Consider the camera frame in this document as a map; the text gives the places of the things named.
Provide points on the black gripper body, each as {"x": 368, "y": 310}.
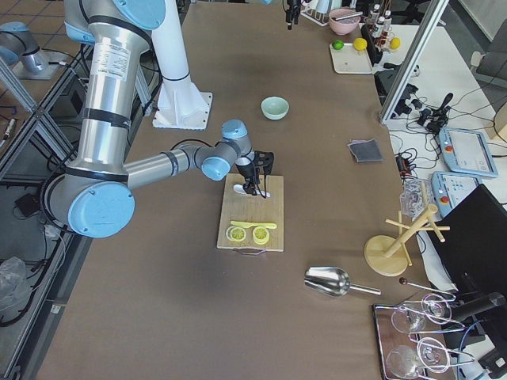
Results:
{"x": 291, "y": 17}
{"x": 247, "y": 170}

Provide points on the white ceramic spoon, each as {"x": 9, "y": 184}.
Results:
{"x": 238, "y": 188}

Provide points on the light green bowl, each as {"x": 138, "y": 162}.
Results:
{"x": 274, "y": 108}

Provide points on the pink ribbed bowl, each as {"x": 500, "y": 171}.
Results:
{"x": 343, "y": 26}

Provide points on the white dish rack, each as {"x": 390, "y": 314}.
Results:
{"x": 318, "y": 10}

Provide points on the bamboo cutting board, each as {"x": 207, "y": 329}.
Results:
{"x": 253, "y": 209}

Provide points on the yellow plastic knife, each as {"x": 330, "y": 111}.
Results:
{"x": 267, "y": 225}

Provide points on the green lime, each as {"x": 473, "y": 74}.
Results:
{"x": 338, "y": 45}

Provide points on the lemon slice near blade end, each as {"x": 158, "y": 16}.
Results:
{"x": 236, "y": 234}

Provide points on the cream rabbit tray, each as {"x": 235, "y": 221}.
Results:
{"x": 349, "y": 60}

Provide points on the yellow lemon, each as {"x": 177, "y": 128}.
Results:
{"x": 360, "y": 44}

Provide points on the bottle caddy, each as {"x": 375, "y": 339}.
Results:
{"x": 378, "y": 24}

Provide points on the small yellow fruit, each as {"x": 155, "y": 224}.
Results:
{"x": 395, "y": 43}

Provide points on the grey folded cloth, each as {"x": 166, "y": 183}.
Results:
{"x": 365, "y": 151}

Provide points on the steel scoop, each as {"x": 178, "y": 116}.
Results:
{"x": 334, "y": 281}

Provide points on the wooden mug tree stand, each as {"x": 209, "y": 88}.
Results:
{"x": 389, "y": 255}

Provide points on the clear plastic bag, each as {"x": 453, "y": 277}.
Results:
{"x": 415, "y": 193}

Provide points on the lower blue teach pendant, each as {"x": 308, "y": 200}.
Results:
{"x": 449, "y": 189}

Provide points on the blue teach pendant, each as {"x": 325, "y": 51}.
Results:
{"x": 449, "y": 189}
{"x": 466, "y": 151}

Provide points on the upper blue teach pendant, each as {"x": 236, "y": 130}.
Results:
{"x": 466, "y": 151}

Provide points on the upper wine glass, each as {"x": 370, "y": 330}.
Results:
{"x": 421, "y": 316}

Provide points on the wine glass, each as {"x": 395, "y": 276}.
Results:
{"x": 421, "y": 316}
{"x": 429, "y": 357}

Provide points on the black monitor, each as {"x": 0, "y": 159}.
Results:
{"x": 474, "y": 251}

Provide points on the lower wine glass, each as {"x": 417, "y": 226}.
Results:
{"x": 429, "y": 357}

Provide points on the lemon slice near handle end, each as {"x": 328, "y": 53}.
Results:
{"x": 261, "y": 235}

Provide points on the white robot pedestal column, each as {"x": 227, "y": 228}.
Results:
{"x": 180, "y": 103}

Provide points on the aluminium frame post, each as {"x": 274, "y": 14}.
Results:
{"x": 421, "y": 38}

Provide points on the wire glass rack tray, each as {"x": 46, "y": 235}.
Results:
{"x": 389, "y": 338}

